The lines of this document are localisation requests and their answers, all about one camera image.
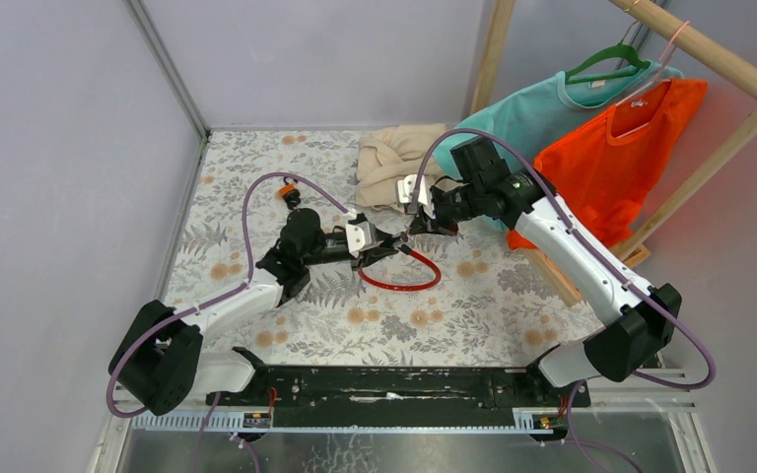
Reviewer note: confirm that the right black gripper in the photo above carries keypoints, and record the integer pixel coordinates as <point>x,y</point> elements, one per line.
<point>422,224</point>

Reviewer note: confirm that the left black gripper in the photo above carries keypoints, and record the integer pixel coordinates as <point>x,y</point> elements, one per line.
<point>371,256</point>

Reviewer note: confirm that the red cable lock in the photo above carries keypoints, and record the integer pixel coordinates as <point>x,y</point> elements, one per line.
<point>419,274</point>

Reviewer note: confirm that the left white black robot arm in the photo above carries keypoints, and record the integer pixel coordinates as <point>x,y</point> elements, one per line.
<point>160,360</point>

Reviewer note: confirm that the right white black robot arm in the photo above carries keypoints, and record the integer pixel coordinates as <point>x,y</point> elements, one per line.
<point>638,319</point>

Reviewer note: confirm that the floral patterned mat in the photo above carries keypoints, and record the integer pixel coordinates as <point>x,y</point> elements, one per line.
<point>491,308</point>

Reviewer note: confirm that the beige crumpled cloth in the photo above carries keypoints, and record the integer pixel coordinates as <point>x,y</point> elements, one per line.
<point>388,155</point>

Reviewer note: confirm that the teal t-shirt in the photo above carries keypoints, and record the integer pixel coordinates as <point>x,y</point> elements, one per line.
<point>442,163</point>

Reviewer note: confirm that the orange t-shirt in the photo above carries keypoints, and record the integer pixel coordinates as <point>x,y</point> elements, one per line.
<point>602,148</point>

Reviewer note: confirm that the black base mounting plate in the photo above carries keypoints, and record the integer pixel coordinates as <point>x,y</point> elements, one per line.
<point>397,397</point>

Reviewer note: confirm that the wooden clothes rack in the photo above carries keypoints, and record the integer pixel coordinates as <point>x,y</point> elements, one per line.
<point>722,61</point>

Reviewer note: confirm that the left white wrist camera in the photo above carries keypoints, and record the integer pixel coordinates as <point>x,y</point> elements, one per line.
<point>360,233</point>

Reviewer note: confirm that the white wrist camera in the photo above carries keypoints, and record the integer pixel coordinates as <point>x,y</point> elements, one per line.
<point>360,233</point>
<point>413,195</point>

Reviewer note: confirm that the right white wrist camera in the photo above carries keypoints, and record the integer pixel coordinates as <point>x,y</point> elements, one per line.
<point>413,195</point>

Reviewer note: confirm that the aluminium frame rail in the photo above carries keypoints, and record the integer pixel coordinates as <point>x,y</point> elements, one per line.
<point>146,26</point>

